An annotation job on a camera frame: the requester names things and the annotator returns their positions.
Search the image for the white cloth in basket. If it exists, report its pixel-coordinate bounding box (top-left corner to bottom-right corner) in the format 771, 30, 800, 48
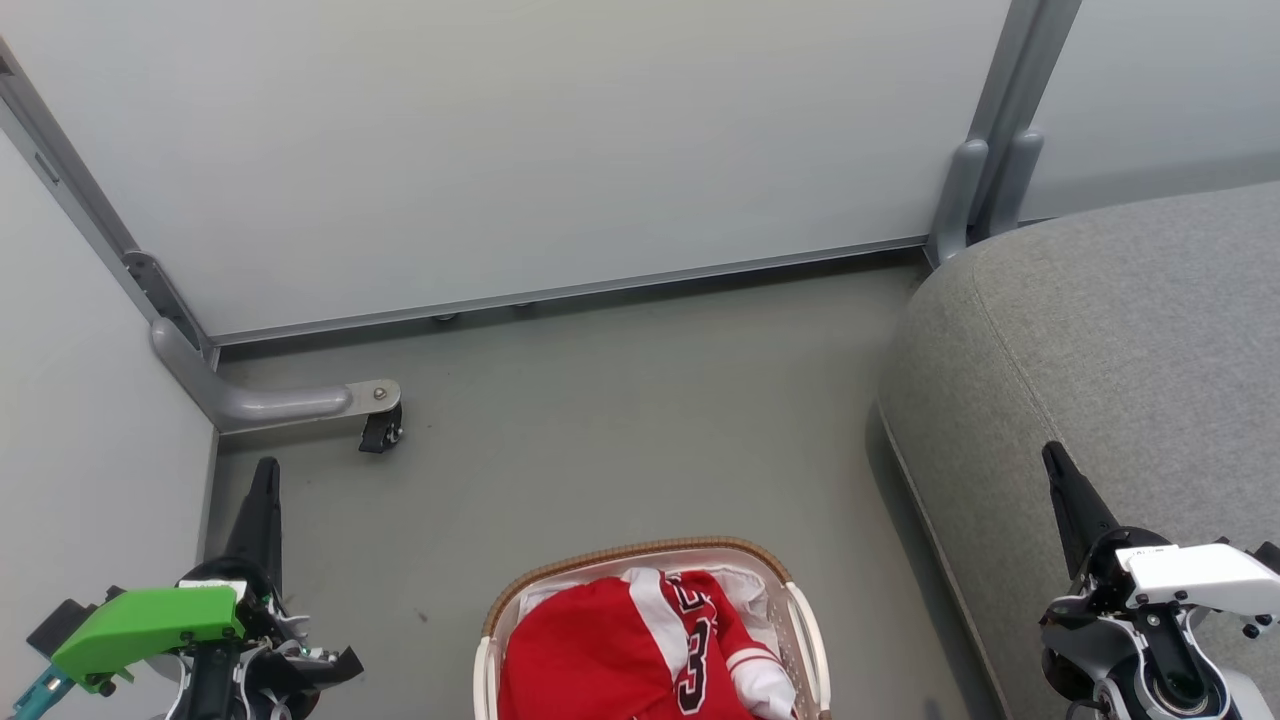
518, 565, 801, 720

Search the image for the red basketball jersey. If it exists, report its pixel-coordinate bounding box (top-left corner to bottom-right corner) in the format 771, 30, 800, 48
497, 568, 797, 720

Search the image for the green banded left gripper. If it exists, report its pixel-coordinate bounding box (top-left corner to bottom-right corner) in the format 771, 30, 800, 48
50, 457, 284, 696

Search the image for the grey fabric sofa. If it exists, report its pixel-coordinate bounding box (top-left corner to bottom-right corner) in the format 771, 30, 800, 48
877, 181, 1280, 720

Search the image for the white brown-rimmed laundry basket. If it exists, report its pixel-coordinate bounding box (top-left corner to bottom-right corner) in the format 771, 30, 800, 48
473, 537, 833, 720

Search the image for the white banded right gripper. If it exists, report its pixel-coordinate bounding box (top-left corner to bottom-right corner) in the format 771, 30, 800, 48
1041, 441, 1280, 641

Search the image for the grey rounded partition foot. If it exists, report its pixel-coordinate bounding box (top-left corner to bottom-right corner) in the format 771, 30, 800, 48
925, 138, 991, 267
990, 129, 1045, 237

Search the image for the grey partition corner post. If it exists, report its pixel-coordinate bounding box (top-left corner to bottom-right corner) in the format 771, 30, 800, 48
0, 38, 219, 353

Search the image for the black caster wheel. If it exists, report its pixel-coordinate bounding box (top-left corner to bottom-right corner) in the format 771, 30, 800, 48
358, 404, 405, 455

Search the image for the grey partition foot with plate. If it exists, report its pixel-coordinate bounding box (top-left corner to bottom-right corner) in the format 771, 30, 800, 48
150, 318, 402, 436

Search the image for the teal left camera cable plug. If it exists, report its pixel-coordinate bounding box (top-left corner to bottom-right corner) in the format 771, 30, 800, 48
10, 665, 77, 717

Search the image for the grey partition bottom rail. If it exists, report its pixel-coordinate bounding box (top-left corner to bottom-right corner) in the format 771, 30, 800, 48
205, 236, 931, 347

